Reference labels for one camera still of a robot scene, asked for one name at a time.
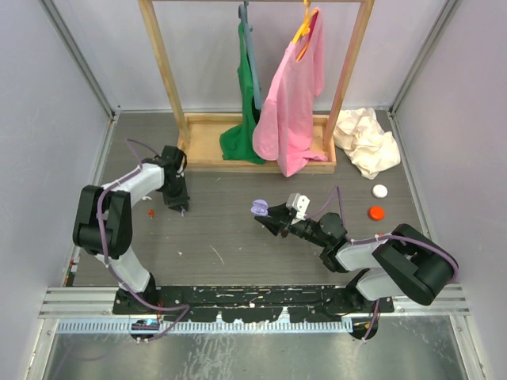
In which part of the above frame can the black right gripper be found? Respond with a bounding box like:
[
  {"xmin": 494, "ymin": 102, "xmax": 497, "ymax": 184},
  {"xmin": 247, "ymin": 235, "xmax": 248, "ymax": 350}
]
[{"xmin": 255, "ymin": 201, "xmax": 329, "ymax": 249}]

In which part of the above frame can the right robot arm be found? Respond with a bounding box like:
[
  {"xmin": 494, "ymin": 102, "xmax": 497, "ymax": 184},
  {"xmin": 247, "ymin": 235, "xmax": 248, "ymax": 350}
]
[{"xmin": 251, "ymin": 193, "xmax": 459, "ymax": 312}]

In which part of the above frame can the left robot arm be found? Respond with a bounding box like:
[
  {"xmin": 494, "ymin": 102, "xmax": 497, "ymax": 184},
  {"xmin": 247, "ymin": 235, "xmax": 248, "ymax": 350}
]
[{"xmin": 72, "ymin": 146, "xmax": 190, "ymax": 314}]

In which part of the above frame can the wooden clothes rack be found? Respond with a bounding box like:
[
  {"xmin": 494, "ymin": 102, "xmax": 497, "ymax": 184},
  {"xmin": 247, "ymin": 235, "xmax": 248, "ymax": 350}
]
[{"xmin": 139, "ymin": 1, "xmax": 374, "ymax": 177}]

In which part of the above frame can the green shirt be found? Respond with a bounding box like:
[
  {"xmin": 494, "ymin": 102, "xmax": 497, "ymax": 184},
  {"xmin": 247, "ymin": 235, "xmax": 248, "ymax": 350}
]
[{"xmin": 219, "ymin": 23, "xmax": 265, "ymax": 165}]

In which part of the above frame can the pink t-shirt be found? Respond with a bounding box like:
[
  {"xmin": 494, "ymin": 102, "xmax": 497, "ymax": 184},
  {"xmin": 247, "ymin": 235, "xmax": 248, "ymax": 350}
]
[{"xmin": 253, "ymin": 8, "xmax": 327, "ymax": 177}]

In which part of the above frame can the cream crumpled cloth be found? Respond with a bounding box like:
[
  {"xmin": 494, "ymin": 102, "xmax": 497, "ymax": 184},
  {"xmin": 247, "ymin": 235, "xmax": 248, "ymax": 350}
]
[{"xmin": 333, "ymin": 108, "xmax": 401, "ymax": 180}]

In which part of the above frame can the yellow clothes hanger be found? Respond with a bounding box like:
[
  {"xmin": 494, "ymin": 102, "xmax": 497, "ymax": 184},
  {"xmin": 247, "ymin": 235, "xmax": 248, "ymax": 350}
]
[{"xmin": 292, "ymin": 0, "xmax": 319, "ymax": 62}]

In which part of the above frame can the grey clothes hanger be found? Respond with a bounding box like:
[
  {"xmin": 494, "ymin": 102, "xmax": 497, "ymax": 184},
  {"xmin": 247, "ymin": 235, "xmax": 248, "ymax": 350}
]
[{"xmin": 238, "ymin": 1, "xmax": 262, "ymax": 111}]

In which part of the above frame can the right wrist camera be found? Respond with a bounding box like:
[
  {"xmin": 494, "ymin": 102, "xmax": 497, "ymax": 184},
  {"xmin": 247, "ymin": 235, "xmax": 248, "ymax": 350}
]
[{"xmin": 286, "ymin": 193, "xmax": 310, "ymax": 220}]

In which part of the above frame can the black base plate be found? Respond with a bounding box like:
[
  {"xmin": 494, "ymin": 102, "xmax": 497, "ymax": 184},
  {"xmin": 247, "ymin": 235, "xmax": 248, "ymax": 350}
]
[{"xmin": 112, "ymin": 284, "xmax": 396, "ymax": 323}]

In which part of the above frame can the slotted cable duct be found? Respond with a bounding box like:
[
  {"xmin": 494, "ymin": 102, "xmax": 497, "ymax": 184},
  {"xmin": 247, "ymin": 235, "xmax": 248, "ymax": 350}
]
[{"xmin": 55, "ymin": 317, "xmax": 353, "ymax": 335}]

